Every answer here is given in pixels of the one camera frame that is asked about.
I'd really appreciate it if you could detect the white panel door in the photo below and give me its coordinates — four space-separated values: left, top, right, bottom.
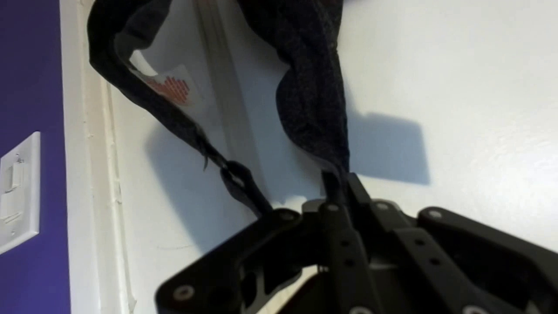
111 0 558 314
57 0 137 314

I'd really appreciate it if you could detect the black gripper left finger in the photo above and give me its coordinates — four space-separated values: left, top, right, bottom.
153 169 376 314

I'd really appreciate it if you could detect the black hat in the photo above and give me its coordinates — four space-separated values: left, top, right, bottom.
85 0 353 219

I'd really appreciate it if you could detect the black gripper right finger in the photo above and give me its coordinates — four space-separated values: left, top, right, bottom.
346 170 558 314

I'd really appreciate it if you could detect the white light switch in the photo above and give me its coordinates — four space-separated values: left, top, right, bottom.
0 129 43 256

